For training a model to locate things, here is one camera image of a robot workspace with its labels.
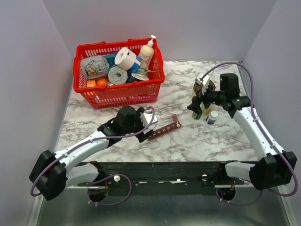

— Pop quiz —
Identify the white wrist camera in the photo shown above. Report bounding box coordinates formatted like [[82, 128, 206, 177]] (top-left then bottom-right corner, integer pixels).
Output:
[[195, 73, 210, 84], [140, 109, 158, 128]]

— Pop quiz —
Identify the red weekly pill organizer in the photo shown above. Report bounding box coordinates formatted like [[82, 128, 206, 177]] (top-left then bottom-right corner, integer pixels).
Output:
[[148, 114, 182, 141]]

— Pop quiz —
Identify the green pill bottle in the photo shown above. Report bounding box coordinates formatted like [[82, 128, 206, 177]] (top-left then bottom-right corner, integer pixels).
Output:
[[192, 105, 203, 120]]

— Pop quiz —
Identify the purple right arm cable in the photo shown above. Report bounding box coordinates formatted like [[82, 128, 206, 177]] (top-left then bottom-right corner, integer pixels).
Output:
[[201, 61, 297, 206]]

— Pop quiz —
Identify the clear glass capsule jar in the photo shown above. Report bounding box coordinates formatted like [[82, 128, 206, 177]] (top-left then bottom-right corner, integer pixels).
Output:
[[203, 104, 214, 115]]

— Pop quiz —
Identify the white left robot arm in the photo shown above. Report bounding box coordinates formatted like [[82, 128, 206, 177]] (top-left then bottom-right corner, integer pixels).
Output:
[[29, 105, 158, 201]]

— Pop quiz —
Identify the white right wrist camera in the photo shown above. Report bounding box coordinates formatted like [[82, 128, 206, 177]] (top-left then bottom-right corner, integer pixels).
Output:
[[195, 73, 210, 84]]

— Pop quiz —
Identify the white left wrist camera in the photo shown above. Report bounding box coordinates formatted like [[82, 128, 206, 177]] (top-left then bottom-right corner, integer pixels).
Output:
[[140, 109, 158, 128]]

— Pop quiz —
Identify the brown lidded paper cup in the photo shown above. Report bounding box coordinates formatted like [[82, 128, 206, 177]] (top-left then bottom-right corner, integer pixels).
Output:
[[193, 80, 216, 96]]

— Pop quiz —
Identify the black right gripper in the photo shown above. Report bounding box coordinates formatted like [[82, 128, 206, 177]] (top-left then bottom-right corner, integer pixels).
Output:
[[187, 81, 227, 115]]

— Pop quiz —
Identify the blue box in basket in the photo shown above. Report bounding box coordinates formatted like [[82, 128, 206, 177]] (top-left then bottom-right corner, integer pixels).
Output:
[[106, 54, 140, 74]]

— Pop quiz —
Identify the grey toilet paper roll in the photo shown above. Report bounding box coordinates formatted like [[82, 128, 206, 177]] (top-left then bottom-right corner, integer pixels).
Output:
[[108, 66, 128, 85]]

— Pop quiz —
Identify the orange fruit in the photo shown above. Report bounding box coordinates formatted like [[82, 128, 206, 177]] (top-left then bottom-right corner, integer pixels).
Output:
[[96, 77, 109, 87]]

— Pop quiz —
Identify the grey printed package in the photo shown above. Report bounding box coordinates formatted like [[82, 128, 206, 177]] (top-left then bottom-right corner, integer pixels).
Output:
[[80, 55, 110, 80]]

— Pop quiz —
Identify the white toilet paper roll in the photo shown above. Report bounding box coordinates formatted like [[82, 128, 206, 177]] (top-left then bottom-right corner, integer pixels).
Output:
[[114, 47, 136, 70]]

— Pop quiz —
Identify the cream pump lotion bottle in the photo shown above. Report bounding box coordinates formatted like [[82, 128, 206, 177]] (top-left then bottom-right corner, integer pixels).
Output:
[[139, 35, 156, 69]]

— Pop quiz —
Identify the red plastic shopping basket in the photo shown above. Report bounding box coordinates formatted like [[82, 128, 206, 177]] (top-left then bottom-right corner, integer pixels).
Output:
[[73, 35, 165, 109]]

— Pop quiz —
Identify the small white pill bottle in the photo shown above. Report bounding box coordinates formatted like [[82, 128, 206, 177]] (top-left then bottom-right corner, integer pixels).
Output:
[[206, 111, 218, 125]]

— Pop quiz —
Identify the orange small box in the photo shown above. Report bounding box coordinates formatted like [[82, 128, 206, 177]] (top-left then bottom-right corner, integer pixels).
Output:
[[87, 80, 97, 88]]

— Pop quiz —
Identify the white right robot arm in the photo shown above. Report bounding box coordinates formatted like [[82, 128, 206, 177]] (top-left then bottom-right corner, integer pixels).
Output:
[[187, 73, 297, 190]]

